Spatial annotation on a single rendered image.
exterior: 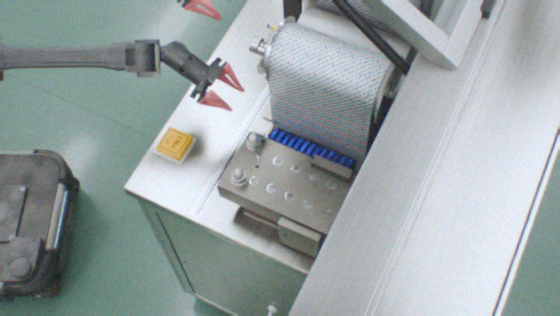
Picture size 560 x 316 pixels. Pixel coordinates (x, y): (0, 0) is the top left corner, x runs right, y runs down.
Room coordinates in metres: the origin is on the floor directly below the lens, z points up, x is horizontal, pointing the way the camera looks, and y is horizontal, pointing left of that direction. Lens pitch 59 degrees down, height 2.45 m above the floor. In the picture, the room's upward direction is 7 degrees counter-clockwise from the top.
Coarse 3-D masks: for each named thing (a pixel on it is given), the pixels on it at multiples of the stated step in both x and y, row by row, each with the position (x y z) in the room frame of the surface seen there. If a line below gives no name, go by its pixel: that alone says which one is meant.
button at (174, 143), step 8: (168, 128) 0.95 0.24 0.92; (168, 136) 0.92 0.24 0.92; (176, 136) 0.92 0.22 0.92; (184, 136) 0.92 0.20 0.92; (160, 144) 0.90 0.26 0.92; (168, 144) 0.90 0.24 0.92; (176, 144) 0.90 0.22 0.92; (184, 144) 0.89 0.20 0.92; (160, 152) 0.89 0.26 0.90; (168, 152) 0.88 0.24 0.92; (176, 152) 0.87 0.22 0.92; (184, 152) 0.88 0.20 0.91
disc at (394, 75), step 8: (400, 56) 0.81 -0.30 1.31; (392, 72) 0.77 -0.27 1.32; (400, 72) 0.82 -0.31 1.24; (392, 80) 0.77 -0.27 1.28; (384, 88) 0.74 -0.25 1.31; (384, 96) 0.74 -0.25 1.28; (384, 104) 0.75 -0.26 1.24; (376, 112) 0.71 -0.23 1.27; (384, 112) 0.76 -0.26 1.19; (376, 120) 0.71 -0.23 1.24
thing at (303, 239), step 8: (280, 224) 0.60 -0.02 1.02; (288, 224) 0.60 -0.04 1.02; (296, 224) 0.60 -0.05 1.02; (280, 232) 0.60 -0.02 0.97; (288, 232) 0.59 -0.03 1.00; (296, 232) 0.58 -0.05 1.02; (304, 232) 0.58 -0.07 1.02; (312, 232) 0.58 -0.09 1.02; (280, 240) 0.61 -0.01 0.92; (288, 240) 0.59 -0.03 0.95; (296, 240) 0.58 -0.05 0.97; (304, 240) 0.57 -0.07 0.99; (312, 240) 0.56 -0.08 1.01; (320, 240) 0.56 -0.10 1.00; (296, 248) 0.58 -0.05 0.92; (304, 248) 0.57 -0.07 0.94; (312, 248) 0.56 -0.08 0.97; (320, 248) 0.56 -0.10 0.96
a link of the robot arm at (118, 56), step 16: (0, 48) 1.03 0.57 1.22; (16, 48) 1.03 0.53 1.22; (32, 48) 1.02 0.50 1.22; (48, 48) 1.02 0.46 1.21; (64, 48) 1.01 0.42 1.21; (80, 48) 1.01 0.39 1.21; (96, 48) 1.00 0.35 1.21; (112, 48) 1.00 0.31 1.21; (128, 48) 1.02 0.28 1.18; (144, 48) 0.99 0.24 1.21; (0, 64) 1.00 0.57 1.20; (16, 64) 1.00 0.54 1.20; (32, 64) 0.99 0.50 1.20; (48, 64) 0.99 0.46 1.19; (64, 64) 0.98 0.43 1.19; (80, 64) 0.98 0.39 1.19; (96, 64) 0.98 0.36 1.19; (112, 64) 0.97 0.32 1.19; (128, 64) 0.98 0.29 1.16; (144, 64) 0.96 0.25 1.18; (0, 80) 0.98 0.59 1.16
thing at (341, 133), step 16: (272, 96) 0.85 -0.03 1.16; (288, 96) 0.83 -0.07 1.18; (272, 112) 0.86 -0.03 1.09; (288, 112) 0.83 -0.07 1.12; (304, 112) 0.81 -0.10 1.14; (320, 112) 0.79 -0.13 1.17; (336, 112) 0.77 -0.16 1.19; (288, 128) 0.83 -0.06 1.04; (304, 128) 0.81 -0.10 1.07; (320, 128) 0.79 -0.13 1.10; (336, 128) 0.77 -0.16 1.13; (352, 128) 0.75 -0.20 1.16; (368, 128) 0.73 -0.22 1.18; (320, 144) 0.79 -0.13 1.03; (336, 144) 0.77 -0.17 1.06; (352, 144) 0.74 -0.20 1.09
